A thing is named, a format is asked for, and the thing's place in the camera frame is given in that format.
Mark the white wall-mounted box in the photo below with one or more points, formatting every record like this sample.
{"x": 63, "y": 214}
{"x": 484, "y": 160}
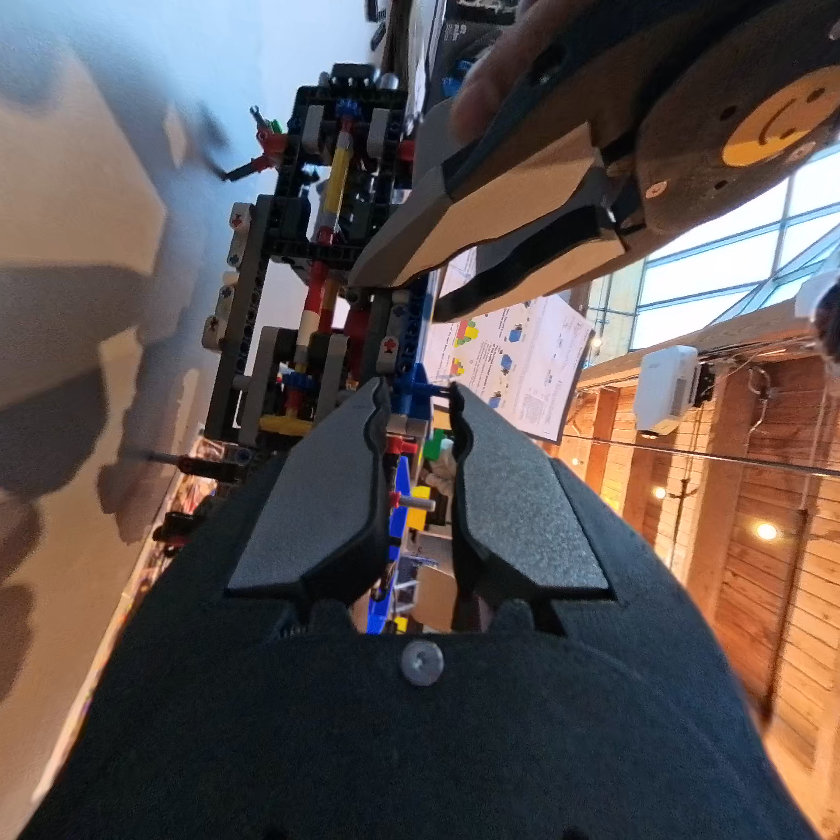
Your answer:
{"x": 666, "y": 390}
{"x": 817, "y": 298}

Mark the yellow storage bin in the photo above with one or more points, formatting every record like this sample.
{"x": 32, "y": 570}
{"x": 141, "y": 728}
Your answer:
{"x": 417, "y": 508}

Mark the blue storage bin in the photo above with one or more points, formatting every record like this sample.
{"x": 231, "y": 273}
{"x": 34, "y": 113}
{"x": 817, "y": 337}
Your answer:
{"x": 394, "y": 525}

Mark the person's left hand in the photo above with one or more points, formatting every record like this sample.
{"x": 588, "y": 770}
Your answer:
{"x": 499, "y": 72}

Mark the tall glass window wall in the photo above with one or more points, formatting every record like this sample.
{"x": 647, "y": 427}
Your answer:
{"x": 709, "y": 275}

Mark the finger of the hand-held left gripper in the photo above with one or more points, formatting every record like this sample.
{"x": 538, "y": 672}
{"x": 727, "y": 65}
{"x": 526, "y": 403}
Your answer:
{"x": 512, "y": 197}
{"x": 558, "y": 262}

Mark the toy brick car model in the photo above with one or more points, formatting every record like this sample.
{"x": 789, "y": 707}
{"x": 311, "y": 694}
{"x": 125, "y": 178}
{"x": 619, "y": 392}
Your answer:
{"x": 295, "y": 262}

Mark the small green object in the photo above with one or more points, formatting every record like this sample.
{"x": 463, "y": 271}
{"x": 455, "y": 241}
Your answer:
{"x": 434, "y": 445}

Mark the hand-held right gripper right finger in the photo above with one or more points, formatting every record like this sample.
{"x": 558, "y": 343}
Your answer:
{"x": 525, "y": 518}

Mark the printed instruction sheet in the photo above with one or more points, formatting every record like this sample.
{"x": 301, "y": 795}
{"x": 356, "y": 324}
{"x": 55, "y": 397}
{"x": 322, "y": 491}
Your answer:
{"x": 538, "y": 367}

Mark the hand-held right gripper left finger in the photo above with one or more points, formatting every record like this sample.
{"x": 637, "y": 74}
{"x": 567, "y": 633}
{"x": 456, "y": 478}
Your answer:
{"x": 315, "y": 518}

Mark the grey desk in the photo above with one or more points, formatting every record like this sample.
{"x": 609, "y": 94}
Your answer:
{"x": 79, "y": 197}

